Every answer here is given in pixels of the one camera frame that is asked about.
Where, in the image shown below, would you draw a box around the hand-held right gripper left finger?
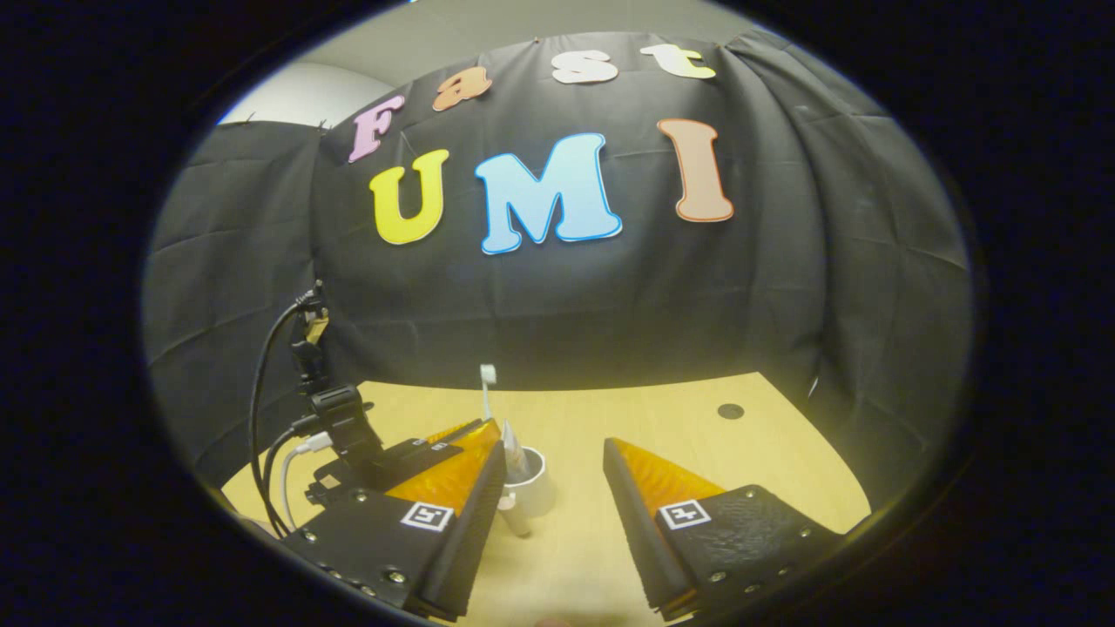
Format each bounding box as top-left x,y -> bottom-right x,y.
279,431 -> 509,623

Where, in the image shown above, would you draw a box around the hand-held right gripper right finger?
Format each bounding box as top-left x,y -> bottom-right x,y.
603,437 -> 846,622

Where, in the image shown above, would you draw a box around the white cup with wooden handle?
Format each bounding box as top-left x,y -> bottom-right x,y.
499,447 -> 557,538

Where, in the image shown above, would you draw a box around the light wooden desktop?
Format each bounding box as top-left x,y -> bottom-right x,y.
222,372 -> 872,627

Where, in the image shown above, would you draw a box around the black backdrop cloth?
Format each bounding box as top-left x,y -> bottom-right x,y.
142,30 -> 972,489

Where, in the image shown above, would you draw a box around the black cable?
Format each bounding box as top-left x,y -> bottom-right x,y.
249,296 -> 316,532
261,422 -> 316,538

